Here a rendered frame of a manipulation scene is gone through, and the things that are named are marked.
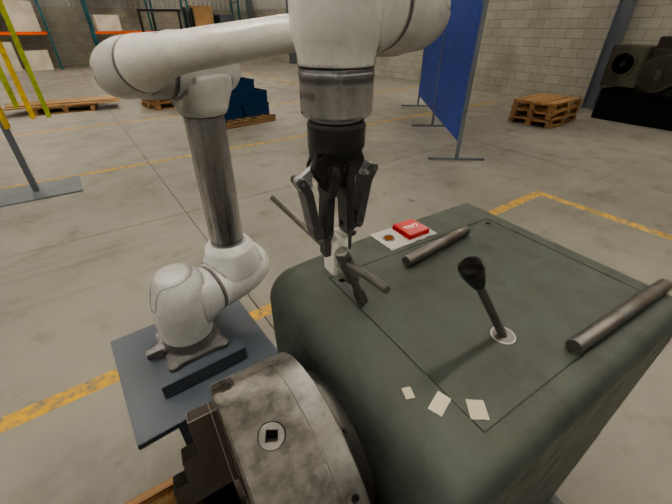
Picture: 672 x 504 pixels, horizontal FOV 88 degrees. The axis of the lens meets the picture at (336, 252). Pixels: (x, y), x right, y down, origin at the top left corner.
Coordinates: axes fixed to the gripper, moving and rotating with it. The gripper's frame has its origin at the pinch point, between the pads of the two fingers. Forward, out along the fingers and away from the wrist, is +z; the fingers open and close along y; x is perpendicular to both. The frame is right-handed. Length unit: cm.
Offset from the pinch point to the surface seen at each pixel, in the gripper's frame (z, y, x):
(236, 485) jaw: 29.1, 24.1, 9.8
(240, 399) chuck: 11.3, 20.4, 8.9
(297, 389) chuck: 11.0, 13.4, 11.8
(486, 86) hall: 119, -957, -687
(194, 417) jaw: 14.7, 26.3, 5.8
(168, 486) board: 44, 35, -4
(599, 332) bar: 7.2, -27.0, 29.0
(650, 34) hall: -17, -976, -335
